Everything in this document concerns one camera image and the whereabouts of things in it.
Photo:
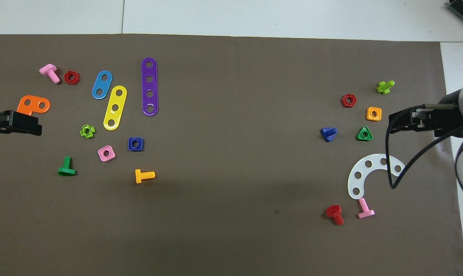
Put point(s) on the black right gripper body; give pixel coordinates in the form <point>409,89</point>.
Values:
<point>447,119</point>

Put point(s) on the blue triangle-head screw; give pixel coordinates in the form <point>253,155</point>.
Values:
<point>327,133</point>

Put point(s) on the blue square plastic nut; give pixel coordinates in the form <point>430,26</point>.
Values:
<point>130,143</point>

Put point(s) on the lime cross-head screw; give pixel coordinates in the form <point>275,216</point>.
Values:
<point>384,87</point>

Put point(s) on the orange square plastic nut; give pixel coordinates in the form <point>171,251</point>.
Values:
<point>368,113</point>

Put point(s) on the green triangular plastic nut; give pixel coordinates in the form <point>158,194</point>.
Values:
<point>359,136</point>

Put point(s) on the pink plastic screw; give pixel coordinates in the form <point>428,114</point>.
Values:
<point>366,213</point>
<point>49,70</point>

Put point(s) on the green plastic screw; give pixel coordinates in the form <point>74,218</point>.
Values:
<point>66,170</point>

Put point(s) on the green cross-shaped nut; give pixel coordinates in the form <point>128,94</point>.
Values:
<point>84,131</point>

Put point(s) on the red hexagonal plastic nut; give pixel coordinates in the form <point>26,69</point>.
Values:
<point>72,77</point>
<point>344,100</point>

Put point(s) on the pink square plastic nut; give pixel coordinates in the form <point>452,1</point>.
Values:
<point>101,155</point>

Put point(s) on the red hexagon-head screw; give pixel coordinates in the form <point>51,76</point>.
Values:
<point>334,211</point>

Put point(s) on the orange plastic screw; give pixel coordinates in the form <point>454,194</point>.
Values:
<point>139,176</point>

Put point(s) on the orange angled three-hole plate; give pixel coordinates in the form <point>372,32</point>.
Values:
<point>26,102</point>

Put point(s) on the white curved five-hole plate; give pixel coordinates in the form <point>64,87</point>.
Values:
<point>362,171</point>

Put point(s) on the blue two-hole plate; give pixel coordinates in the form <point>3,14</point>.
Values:
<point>98,91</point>

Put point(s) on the yellow three-hole plate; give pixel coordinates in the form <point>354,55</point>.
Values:
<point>115,100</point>

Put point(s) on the purple four-hole plate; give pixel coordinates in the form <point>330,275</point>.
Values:
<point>149,86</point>

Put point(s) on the brown table mat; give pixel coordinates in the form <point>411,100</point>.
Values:
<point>231,214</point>

